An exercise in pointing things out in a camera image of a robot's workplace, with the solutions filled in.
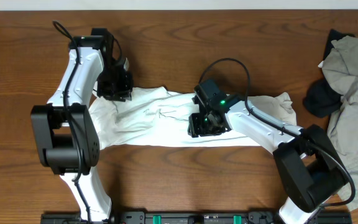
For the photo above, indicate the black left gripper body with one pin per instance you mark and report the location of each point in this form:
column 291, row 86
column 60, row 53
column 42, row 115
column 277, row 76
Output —
column 112, row 86

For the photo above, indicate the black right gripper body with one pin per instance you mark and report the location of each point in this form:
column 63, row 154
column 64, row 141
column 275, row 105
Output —
column 202, row 126

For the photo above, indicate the white t-shirt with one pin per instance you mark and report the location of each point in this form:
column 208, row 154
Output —
column 154, row 117

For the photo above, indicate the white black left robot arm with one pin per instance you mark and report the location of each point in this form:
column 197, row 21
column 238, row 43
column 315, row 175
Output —
column 65, row 136

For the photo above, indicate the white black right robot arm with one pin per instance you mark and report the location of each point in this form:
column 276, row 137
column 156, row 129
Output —
column 309, row 167

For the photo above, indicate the black crumpled garment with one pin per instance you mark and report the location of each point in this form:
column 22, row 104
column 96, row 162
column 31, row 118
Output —
column 321, row 100

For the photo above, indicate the grey crumpled garment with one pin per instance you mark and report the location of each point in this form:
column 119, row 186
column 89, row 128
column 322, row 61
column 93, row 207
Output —
column 340, row 69

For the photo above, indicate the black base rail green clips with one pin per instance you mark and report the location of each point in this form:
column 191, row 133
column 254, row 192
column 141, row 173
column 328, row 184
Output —
column 189, row 218

